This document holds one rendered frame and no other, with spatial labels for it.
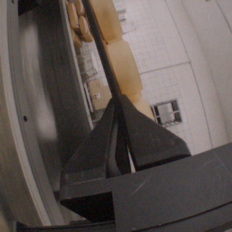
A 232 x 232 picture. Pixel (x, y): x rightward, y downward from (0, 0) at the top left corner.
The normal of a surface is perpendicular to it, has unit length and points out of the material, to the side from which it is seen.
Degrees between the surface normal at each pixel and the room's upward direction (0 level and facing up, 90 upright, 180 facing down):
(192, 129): 90
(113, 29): 88
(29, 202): 90
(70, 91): 90
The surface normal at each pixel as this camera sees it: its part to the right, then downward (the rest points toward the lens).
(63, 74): -0.11, 0.00
